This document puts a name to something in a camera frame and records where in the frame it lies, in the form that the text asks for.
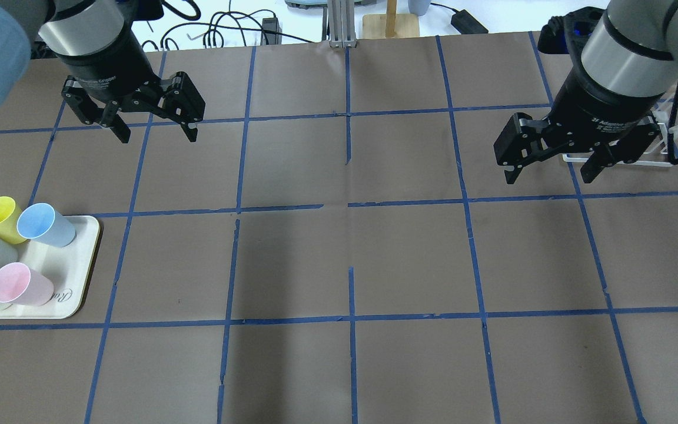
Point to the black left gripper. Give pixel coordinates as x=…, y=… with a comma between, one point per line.
x=110, y=72

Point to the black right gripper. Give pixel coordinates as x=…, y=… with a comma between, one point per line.
x=597, y=101

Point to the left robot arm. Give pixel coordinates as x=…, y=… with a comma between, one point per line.
x=72, y=28

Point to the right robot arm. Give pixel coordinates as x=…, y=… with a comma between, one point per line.
x=624, y=58

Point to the blue plastic cup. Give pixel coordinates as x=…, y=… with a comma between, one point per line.
x=43, y=224

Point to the yellow plastic cup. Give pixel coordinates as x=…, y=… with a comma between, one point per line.
x=10, y=212

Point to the pink plastic cup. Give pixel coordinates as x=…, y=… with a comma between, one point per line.
x=21, y=285

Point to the white serving tray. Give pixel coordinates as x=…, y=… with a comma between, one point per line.
x=69, y=268

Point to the black power adapter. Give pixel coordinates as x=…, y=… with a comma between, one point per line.
x=467, y=24

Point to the wooden mug tree stand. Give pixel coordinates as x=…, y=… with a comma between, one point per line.
x=390, y=25

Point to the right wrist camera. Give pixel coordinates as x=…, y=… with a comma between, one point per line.
x=568, y=34

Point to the aluminium frame post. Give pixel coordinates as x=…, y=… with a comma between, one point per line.
x=341, y=24

